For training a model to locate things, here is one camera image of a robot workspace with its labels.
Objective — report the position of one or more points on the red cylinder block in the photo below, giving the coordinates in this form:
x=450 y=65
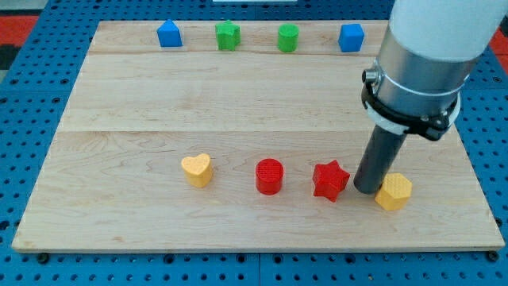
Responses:
x=269 y=176

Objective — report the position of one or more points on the blue cube block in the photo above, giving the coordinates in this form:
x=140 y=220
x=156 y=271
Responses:
x=351 y=37

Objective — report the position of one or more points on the yellow hexagon block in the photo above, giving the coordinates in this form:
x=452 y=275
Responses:
x=394 y=193

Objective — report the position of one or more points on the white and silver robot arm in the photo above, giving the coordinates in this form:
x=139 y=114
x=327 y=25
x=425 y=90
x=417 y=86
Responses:
x=427 y=54

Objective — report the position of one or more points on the light wooden board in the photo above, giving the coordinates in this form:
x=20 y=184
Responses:
x=112 y=180

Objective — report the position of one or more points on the red star block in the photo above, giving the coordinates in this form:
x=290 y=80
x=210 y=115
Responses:
x=329 y=180

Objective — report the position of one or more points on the blue triangle block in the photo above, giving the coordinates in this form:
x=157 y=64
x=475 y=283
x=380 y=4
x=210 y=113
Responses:
x=169 y=35

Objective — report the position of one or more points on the green star block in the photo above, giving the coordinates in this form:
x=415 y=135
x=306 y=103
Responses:
x=228 y=35

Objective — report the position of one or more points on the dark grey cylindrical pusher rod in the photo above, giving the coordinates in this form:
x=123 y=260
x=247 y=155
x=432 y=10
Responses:
x=379 y=155

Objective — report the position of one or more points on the green cylinder block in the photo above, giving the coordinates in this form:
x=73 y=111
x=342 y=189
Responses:
x=288 y=37

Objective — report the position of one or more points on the yellow heart block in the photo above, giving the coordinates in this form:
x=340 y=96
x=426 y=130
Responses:
x=197 y=170

